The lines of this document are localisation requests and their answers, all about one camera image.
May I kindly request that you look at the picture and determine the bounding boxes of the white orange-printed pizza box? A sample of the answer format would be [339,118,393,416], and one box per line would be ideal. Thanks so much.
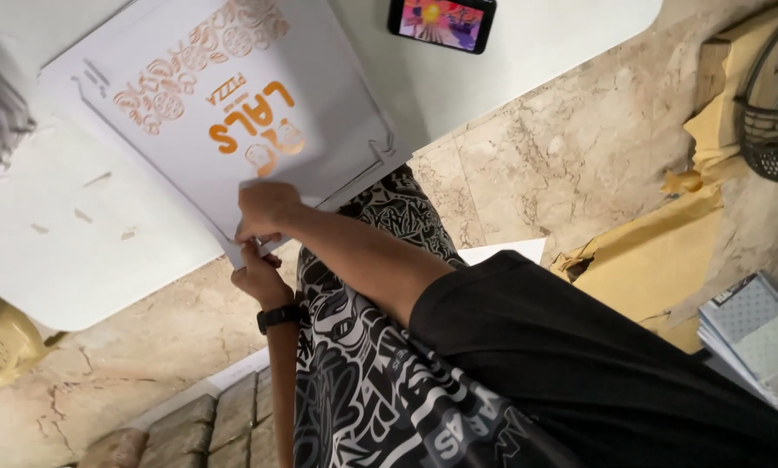
[36,0,416,270]

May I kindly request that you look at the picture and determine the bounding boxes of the brown wrapping paper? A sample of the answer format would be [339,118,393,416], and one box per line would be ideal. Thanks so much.
[550,0,778,355]

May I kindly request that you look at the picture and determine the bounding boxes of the person's right hand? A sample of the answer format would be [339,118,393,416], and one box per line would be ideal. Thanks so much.
[235,181,306,246]

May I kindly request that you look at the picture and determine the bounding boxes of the stack of printed sheets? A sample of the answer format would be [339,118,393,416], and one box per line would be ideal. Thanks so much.
[697,270,778,417]

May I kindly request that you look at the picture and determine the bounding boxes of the yellow plastic chair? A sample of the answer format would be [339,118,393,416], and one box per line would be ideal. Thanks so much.
[0,283,68,393]

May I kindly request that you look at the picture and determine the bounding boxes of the white paper sheet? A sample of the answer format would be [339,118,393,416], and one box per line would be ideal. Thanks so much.
[457,237,547,267]

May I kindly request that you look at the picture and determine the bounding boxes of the black smartphone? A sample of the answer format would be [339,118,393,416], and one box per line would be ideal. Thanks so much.
[387,0,498,55]

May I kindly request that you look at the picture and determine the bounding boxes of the black wristwatch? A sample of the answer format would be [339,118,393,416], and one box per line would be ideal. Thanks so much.
[256,303,305,336]

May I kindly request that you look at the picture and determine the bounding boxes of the brown paper-wrapped bundles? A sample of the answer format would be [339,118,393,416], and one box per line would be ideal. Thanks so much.
[77,365,280,468]

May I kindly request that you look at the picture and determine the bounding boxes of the black wire basket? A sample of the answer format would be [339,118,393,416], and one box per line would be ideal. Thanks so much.
[733,3,778,187]

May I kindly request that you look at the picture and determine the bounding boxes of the black white patterned shorts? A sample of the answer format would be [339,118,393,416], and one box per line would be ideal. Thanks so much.
[293,164,581,468]

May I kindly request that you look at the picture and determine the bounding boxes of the black shirt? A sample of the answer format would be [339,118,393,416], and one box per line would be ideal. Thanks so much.
[408,250,778,468]

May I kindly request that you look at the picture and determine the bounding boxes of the person's left hand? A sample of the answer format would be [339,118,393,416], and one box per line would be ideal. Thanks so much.
[231,241,296,312]

